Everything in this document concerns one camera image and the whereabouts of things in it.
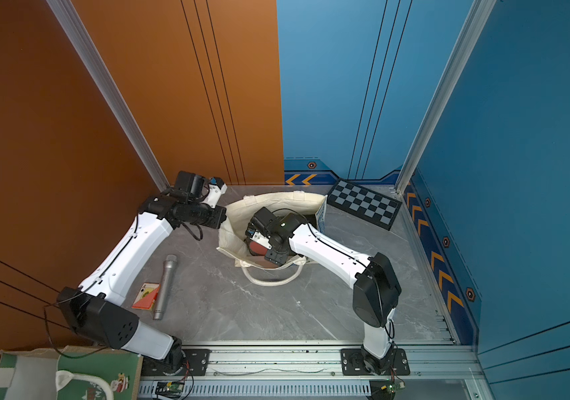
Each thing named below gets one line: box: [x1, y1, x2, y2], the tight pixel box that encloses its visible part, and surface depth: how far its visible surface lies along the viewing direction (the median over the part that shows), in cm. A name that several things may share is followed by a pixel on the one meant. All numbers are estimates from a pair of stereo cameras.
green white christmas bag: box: [0, 345, 144, 400], surface depth 57 cm
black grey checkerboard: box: [326, 178, 403, 231], surface depth 111 cm
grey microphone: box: [152, 254, 179, 320], surface depth 87 cm
